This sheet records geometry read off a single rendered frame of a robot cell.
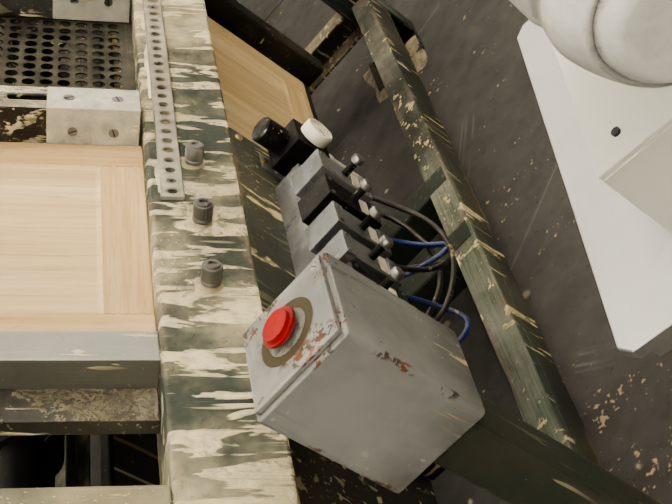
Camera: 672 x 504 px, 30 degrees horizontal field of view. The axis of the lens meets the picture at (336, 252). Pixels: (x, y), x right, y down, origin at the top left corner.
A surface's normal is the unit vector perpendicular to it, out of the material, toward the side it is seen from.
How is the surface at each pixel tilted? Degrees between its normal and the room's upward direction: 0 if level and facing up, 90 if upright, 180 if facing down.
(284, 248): 90
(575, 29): 66
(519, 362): 3
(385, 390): 90
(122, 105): 57
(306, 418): 90
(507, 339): 0
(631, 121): 1
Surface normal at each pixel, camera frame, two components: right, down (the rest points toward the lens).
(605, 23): -0.54, 0.60
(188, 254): 0.13, -0.82
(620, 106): -0.76, -0.46
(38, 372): 0.16, 0.57
